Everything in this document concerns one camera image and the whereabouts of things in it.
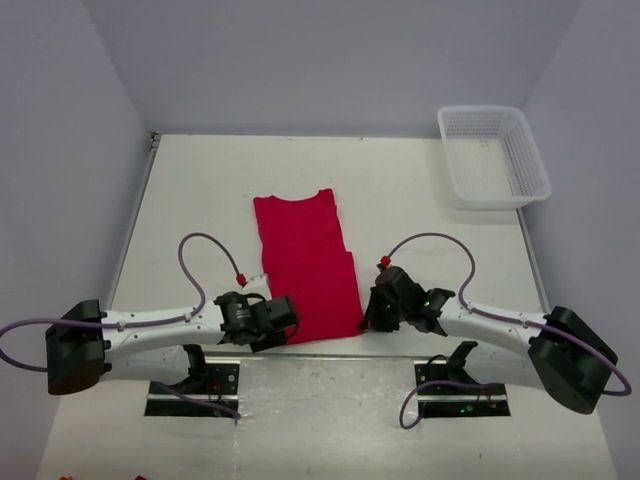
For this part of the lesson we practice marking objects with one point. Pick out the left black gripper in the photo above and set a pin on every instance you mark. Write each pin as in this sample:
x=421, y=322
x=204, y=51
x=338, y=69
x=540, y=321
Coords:
x=282, y=314

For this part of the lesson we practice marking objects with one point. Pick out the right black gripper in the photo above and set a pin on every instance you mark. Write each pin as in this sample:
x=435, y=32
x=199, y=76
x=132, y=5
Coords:
x=378, y=310

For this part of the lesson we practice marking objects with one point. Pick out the red t shirt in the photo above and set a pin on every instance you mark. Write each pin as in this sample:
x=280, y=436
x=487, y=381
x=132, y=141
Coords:
x=305, y=258

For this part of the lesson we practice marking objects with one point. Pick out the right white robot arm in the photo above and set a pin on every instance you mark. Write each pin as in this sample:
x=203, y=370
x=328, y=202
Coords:
x=556, y=352

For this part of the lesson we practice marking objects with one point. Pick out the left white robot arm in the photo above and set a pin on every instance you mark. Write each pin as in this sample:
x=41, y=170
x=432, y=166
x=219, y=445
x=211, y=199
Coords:
x=88, y=344

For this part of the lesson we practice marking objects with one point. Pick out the white plastic basket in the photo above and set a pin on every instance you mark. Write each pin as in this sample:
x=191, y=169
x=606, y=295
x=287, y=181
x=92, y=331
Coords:
x=492, y=158

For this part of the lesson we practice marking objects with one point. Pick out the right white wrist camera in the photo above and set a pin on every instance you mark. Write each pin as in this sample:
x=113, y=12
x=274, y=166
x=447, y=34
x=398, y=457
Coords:
x=384, y=263

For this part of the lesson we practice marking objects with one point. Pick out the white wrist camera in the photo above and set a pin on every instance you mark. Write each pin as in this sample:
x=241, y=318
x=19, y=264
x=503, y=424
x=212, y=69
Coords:
x=257, y=283
x=384, y=263

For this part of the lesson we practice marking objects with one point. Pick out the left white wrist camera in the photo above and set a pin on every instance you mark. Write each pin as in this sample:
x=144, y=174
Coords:
x=257, y=283

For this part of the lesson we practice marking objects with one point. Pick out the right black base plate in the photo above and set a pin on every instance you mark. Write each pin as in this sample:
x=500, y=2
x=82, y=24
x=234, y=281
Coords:
x=446, y=401

